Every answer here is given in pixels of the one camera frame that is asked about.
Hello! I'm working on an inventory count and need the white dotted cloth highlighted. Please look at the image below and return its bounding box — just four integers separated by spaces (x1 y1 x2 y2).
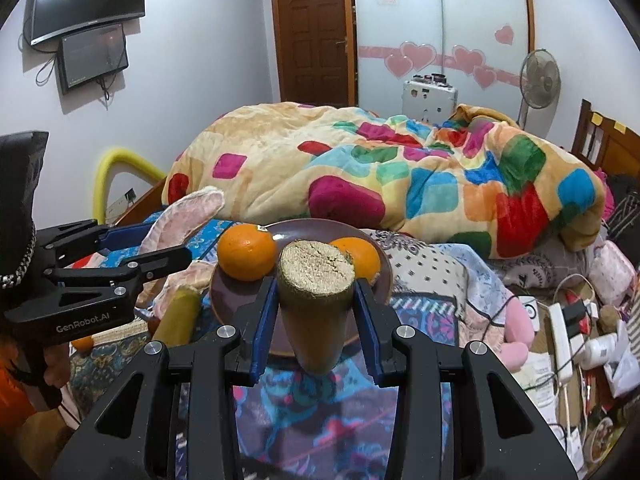
367 230 506 313

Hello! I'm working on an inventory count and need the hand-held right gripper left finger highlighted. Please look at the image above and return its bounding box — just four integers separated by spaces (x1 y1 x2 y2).
52 276 279 480

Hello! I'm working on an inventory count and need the wooden headboard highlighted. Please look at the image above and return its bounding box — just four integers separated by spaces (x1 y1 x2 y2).
570 99 640 179

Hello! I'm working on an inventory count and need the brown wooden door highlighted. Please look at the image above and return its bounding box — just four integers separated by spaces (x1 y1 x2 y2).
270 0 359 109

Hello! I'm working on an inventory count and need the purple plate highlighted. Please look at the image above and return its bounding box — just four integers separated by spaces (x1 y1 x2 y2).
209 218 394 357

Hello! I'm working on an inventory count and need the white power strip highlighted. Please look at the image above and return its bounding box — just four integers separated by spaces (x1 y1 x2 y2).
548 302 577 382

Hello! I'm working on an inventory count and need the blue patterned bedsheet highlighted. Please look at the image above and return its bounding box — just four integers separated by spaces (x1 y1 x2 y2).
65 210 528 480

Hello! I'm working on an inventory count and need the white plastic bottle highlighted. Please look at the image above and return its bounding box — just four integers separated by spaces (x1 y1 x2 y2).
581 332 619 367

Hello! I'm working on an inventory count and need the yellow foam tube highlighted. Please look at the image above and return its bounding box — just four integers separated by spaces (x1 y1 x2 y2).
93 147 169 224

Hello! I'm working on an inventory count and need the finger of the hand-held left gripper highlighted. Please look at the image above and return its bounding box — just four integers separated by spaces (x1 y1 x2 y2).
44 244 193 322
34 219 153 262

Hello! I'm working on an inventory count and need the slim sugarcane piece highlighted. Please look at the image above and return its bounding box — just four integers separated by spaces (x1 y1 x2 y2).
151 284 202 347

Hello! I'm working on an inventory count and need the colourful checked blanket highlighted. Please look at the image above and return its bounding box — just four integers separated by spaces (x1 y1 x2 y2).
164 102 610 262

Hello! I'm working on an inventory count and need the thick sugarcane piece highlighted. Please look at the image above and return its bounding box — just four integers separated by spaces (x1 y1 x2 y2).
276 240 357 376

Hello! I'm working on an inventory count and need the large orange with sticker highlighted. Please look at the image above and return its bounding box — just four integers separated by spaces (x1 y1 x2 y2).
216 223 279 281

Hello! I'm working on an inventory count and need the pink patterned pillow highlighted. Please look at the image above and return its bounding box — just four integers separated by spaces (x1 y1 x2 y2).
589 239 637 307

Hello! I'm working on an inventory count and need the dark studded cloth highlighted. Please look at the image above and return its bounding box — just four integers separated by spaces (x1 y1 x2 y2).
0 130 50 292

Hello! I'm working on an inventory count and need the standing fan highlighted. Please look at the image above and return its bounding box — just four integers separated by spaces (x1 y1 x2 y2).
516 48 562 132

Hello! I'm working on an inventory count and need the plain orange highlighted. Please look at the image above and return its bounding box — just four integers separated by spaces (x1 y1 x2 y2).
329 236 382 284

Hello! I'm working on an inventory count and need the frosted wardrobe door with hearts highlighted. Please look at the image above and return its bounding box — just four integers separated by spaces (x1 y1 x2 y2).
350 0 537 128

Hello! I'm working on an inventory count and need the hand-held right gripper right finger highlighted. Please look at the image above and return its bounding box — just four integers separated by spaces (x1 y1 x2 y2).
352 276 581 480

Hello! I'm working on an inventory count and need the white metal box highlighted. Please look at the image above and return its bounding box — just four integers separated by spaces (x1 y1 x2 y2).
402 73 459 122

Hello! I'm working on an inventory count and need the black monitor cable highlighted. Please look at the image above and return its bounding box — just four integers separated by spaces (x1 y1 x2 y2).
96 74 120 110

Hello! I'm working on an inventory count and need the pink plush rabbit toy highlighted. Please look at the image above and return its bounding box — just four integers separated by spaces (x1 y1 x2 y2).
134 186 227 317

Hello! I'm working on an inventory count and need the small wall monitor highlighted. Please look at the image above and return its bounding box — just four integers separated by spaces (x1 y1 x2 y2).
56 22 130 96

